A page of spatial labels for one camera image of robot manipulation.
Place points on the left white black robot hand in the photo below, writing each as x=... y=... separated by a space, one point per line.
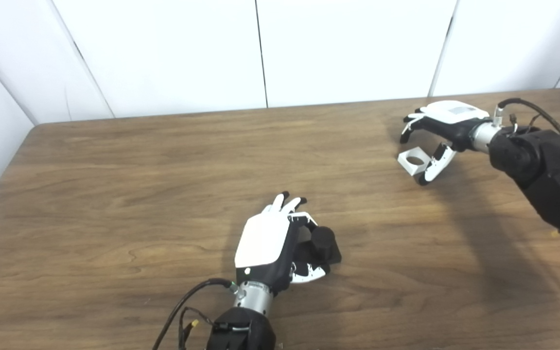
x=263 y=238

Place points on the white square piece with hole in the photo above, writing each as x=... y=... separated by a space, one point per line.
x=408 y=168

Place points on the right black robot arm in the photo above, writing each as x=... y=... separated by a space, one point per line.
x=547 y=165

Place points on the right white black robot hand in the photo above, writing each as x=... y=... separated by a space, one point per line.
x=450 y=114

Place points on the black peg with square base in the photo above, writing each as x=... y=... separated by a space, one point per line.
x=323 y=243

